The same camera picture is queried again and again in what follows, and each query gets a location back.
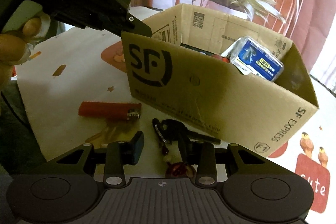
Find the clear plastic case blue label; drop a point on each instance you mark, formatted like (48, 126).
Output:
(250, 57)

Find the black key bunch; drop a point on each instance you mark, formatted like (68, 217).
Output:
(168, 131)

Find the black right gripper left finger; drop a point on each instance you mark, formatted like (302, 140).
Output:
(119, 154)

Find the cartoon printed table mat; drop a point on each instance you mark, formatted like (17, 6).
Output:
(89, 65)

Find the gold card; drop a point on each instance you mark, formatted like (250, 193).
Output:
(113, 132)

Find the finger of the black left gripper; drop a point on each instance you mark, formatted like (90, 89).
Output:
(136, 26)

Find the white printed card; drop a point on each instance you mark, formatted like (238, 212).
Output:
(227, 53)

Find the person's left hand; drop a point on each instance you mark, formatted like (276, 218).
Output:
(15, 48)

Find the red lighter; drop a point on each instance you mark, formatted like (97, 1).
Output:
(110, 111)

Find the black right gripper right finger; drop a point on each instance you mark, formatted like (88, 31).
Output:
(201, 154)

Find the brown SF cardboard box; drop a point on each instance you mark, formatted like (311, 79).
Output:
(176, 71)

